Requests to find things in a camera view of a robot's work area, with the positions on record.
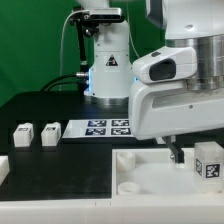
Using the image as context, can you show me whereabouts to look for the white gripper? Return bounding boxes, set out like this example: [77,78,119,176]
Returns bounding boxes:
[128,47,224,164]

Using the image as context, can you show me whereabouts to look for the white square table top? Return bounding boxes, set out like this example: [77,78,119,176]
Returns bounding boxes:
[111,148,224,198]

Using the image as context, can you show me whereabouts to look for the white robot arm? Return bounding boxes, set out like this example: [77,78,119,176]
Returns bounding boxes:
[78,0,224,163]

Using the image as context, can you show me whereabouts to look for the white sheet with AprilTags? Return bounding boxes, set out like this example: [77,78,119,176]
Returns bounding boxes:
[63,119,132,139]

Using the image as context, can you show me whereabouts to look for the white left obstacle block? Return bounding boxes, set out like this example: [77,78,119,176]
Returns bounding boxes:
[0,156,10,185]

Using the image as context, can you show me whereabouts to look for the white front obstacle wall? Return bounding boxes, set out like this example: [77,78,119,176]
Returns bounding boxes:
[0,195,224,224]

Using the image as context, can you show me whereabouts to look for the black camera stand pole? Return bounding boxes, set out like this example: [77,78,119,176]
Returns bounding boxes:
[76,20,88,92]

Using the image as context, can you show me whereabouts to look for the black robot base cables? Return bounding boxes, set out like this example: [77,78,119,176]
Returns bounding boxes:
[39,73,90,92]

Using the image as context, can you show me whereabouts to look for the black camera on stand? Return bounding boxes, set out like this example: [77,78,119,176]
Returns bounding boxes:
[69,8,122,23]

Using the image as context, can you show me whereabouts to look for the white camera cable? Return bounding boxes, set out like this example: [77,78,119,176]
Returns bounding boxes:
[58,9,88,92]

